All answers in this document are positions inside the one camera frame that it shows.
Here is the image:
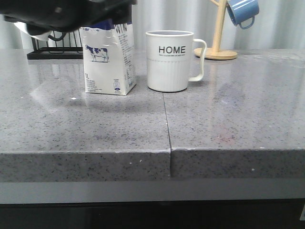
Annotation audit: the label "white HOME mug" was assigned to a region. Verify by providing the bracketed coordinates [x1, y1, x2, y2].
[145, 30, 207, 93]

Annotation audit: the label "white mug black handle left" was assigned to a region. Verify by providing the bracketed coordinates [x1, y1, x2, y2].
[13, 21, 67, 42]

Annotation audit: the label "blue enamel mug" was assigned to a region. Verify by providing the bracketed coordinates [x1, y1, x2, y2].
[226, 0, 260, 30]

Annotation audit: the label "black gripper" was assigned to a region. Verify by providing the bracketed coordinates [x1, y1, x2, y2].
[0, 0, 137, 34]

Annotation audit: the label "Pascual whole milk carton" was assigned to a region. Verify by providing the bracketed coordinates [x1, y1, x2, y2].
[80, 19, 136, 95]

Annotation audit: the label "black wire mug rack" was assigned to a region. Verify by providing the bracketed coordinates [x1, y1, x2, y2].
[27, 30, 83, 60]

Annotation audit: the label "wooden mug tree stand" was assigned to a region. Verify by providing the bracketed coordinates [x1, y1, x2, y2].
[205, 0, 237, 61]

